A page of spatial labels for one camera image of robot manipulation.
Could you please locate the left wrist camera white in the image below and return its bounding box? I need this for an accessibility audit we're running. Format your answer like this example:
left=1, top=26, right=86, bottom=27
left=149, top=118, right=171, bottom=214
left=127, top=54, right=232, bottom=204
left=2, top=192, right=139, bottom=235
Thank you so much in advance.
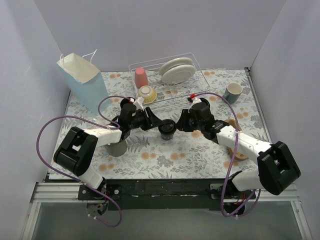
left=129, top=96, right=145, bottom=111

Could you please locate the front white plate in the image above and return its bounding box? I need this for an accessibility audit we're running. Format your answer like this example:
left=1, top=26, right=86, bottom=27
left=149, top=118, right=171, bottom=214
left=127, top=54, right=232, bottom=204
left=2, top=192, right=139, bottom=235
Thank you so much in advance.
left=161, top=65, right=197, bottom=85

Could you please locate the black takeout coffee cup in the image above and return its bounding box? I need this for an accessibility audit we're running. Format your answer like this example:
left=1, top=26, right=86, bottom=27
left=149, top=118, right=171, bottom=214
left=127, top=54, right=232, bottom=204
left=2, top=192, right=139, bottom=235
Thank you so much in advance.
left=160, top=133, right=174, bottom=141

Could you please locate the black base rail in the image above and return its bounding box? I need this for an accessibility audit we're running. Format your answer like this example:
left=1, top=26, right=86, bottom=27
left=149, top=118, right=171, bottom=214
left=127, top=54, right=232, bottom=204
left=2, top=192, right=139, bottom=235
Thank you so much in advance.
left=77, top=177, right=251, bottom=211

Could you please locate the aluminium frame rail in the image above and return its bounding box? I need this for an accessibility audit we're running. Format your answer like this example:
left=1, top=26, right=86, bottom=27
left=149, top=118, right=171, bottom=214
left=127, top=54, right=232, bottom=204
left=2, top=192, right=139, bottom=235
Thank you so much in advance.
left=22, top=181, right=312, bottom=240

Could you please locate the white plate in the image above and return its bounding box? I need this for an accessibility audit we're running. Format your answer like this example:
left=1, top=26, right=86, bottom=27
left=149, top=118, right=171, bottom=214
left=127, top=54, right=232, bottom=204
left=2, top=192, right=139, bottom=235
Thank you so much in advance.
left=161, top=65, right=197, bottom=85
left=158, top=57, right=194, bottom=76

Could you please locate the yellow dotted bowl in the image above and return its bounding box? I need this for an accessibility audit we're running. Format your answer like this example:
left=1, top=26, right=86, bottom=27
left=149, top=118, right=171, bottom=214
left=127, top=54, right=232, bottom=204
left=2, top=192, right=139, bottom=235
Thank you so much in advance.
left=138, top=85, right=157, bottom=104

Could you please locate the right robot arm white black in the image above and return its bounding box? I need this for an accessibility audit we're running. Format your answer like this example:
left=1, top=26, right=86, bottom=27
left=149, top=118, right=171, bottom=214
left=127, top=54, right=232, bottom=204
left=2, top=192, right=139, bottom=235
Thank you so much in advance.
left=176, top=102, right=301, bottom=199

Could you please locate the light blue paper bag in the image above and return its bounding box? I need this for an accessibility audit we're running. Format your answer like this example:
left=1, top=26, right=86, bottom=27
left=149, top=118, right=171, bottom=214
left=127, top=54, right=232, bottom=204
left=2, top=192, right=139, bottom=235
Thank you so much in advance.
left=56, top=52, right=110, bottom=115

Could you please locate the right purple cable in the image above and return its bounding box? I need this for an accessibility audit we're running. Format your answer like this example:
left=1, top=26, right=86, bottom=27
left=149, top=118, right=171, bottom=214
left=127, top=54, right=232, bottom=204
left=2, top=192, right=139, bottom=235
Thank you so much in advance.
left=194, top=92, right=262, bottom=218

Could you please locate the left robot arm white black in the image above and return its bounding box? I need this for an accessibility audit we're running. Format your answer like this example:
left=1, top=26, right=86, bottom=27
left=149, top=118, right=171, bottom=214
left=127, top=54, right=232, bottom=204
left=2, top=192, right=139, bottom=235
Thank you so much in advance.
left=53, top=103, right=176, bottom=200

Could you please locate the pink plastic cup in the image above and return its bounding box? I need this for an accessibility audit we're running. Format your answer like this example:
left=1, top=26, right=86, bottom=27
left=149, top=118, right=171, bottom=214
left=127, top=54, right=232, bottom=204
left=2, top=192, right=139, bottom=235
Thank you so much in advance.
left=134, top=67, right=148, bottom=88

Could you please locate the grey straw holder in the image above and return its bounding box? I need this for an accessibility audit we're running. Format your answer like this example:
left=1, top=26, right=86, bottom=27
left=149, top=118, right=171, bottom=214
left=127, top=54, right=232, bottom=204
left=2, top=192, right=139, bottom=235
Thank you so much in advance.
left=104, top=140, right=128, bottom=157

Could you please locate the grey blue mug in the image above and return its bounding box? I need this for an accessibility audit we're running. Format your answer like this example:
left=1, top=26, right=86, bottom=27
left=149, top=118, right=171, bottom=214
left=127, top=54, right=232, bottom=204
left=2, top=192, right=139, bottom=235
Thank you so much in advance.
left=223, top=82, right=243, bottom=104

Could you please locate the floral table mat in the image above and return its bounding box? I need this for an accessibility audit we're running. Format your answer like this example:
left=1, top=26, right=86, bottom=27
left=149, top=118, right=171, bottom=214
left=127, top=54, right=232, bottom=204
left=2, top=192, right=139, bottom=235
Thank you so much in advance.
left=59, top=69, right=269, bottom=179

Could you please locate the black cup lid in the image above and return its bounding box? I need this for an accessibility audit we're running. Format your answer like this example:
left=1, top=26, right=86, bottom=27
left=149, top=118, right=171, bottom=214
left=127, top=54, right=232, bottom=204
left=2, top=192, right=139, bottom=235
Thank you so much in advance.
left=158, top=119, right=177, bottom=134

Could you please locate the rear white plate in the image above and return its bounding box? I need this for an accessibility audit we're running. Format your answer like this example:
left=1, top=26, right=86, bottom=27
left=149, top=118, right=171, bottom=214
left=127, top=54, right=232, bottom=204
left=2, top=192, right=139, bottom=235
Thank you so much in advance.
left=158, top=57, right=194, bottom=76

